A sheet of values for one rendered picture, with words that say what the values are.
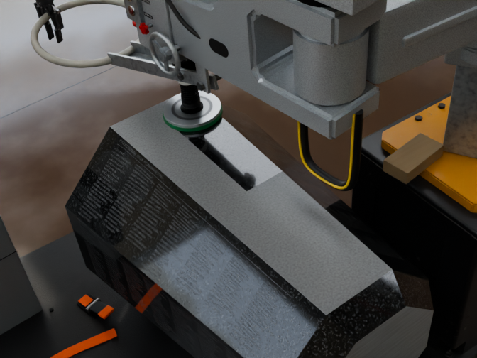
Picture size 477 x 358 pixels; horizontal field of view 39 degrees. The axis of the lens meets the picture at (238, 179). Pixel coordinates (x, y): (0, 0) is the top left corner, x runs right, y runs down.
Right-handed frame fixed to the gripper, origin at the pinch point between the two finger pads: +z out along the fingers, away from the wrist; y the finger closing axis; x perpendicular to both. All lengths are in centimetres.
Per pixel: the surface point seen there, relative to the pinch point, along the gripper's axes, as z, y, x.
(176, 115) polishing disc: -8, 84, -24
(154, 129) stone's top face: -5, 79, -32
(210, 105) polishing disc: -8, 91, -13
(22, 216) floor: 89, -11, -41
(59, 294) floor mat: 82, 42, -69
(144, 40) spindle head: -38, 75, -25
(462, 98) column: -25, 172, 14
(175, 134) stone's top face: -6, 88, -30
